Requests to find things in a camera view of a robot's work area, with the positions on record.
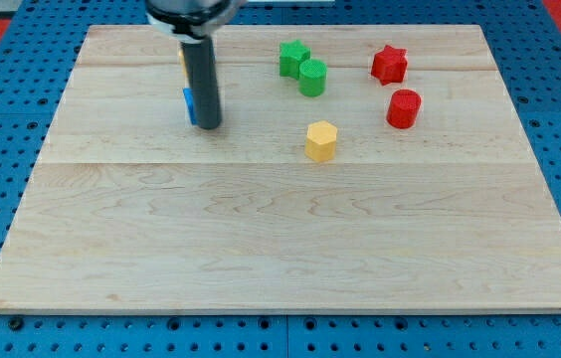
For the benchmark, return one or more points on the grey robot end effector flange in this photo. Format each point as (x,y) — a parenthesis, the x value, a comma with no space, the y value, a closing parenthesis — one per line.
(191,18)

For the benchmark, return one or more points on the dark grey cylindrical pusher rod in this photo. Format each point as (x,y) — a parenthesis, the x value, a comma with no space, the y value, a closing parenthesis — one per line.
(200,64)

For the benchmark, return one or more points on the yellow heart block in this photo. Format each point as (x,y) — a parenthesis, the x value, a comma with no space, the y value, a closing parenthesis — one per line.
(181,58)

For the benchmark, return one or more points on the blue cube block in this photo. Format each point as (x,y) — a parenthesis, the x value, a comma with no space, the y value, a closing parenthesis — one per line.
(189,101)

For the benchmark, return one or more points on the green star block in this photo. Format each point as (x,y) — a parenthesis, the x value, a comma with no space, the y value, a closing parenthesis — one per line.
(292,55)

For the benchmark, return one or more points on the green cylinder block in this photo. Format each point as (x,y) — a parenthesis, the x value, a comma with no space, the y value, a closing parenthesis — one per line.
(312,77)

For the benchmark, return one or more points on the yellow hexagon block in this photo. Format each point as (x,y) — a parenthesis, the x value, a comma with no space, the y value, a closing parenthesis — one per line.
(320,141)

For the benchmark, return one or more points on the light wooden board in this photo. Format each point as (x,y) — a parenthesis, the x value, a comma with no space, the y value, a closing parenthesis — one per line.
(131,210)

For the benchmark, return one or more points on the red star block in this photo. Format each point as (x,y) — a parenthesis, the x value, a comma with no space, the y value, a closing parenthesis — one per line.
(389,65)

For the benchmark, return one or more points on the red cylinder block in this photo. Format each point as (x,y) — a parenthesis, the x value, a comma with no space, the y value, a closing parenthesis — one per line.
(403,108)

